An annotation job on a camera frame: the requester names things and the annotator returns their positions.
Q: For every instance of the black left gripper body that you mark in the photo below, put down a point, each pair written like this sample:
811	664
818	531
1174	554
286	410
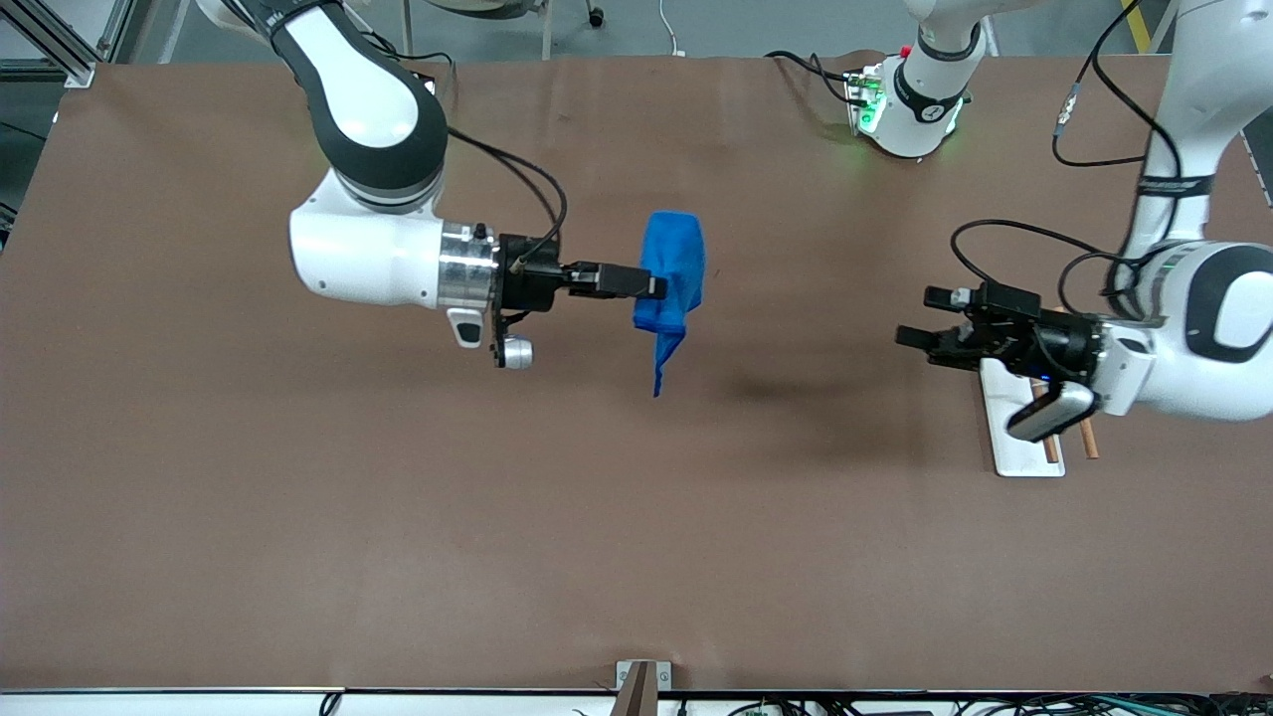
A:
1062	347

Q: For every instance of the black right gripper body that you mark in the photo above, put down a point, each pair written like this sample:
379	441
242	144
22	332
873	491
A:
527	280

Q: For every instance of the blue microfibre towel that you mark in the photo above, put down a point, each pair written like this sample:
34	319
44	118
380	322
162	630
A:
671	259

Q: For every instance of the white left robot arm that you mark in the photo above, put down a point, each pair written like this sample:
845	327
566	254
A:
1193	393

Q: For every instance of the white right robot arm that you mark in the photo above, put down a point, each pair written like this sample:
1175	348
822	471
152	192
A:
368	109

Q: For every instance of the white towel rack wooden bars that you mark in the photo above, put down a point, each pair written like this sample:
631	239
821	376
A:
1024	457

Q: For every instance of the chair base with caster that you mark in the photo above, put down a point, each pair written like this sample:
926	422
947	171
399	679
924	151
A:
596	16

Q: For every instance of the metal bracket with post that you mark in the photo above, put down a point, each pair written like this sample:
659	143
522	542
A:
636	691

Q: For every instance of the aluminium frame profile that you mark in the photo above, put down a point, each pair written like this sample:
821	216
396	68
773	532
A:
70	62

